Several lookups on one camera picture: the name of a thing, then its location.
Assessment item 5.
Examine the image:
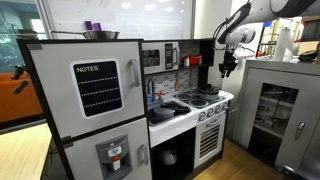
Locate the white oven door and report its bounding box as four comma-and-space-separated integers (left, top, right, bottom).
193, 111, 227, 169

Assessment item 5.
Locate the silver kettle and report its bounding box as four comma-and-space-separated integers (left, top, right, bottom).
158, 146, 178, 167

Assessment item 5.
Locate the grey metal cabinet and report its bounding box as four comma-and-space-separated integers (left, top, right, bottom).
233, 58, 320, 173

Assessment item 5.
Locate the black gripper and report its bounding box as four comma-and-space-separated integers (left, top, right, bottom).
218, 49, 240, 79

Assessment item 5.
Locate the grey lidded saucepan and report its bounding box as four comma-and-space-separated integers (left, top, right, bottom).
152, 103, 177, 122

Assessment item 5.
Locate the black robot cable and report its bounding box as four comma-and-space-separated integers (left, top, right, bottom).
212, 2, 252, 42

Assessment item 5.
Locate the white upper fridge door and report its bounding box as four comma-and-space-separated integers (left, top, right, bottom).
26, 41, 145, 139

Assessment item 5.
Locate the steel frying pan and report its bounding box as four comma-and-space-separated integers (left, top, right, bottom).
50, 29, 121, 40

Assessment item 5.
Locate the white fridge door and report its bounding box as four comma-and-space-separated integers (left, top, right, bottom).
26, 41, 145, 139
63, 117, 153, 180

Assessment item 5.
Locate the toy microwave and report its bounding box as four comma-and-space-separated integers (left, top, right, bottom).
142, 41, 182, 75

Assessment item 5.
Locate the wire shelf rack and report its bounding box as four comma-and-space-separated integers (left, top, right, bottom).
255, 21, 279, 59

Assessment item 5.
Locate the black device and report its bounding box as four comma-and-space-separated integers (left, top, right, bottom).
297, 49, 319, 64

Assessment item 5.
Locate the black white toy kitchen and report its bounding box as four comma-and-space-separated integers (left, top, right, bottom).
16, 37, 235, 180

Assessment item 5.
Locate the grey pot with black lid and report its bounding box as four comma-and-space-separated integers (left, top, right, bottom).
197, 83, 222, 102

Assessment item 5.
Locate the white lower fridge door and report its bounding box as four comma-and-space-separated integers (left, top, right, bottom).
63, 117, 153, 180

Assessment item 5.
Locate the wooden spatula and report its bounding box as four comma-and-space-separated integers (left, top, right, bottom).
174, 71, 183, 92

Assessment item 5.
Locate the wooden table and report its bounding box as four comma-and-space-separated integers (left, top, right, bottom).
0, 123, 53, 180

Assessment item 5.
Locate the metal cabinet door handle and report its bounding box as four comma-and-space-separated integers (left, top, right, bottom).
294, 122, 306, 142

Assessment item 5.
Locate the grey water dispenser panel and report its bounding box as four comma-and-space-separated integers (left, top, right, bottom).
95, 134, 133, 180

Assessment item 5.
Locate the grey stove top panel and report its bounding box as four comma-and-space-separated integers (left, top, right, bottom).
173, 88, 228, 110

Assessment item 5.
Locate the black notes chalkboard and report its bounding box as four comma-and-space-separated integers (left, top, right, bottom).
69, 59, 123, 118

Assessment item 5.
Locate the white paper towel roll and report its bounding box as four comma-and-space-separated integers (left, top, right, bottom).
273, 28, 294, 63

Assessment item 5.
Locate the red bowl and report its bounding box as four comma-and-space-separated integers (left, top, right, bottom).
188, 55, 203, 67

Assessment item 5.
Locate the whiteboard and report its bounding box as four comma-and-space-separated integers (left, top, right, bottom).
43, 0, 196, 40

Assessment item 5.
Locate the orange sofa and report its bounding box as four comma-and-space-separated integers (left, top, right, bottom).
0, 71, 45, 124

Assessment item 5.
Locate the grey toy faucet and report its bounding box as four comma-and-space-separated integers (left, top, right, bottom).
147, 78, 157, 103

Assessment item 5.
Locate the grey sink basin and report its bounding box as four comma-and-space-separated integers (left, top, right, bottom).
148, 99, 193, 127

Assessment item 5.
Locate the brown cardboard box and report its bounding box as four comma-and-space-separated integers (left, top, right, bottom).
297, 16, 320, 56

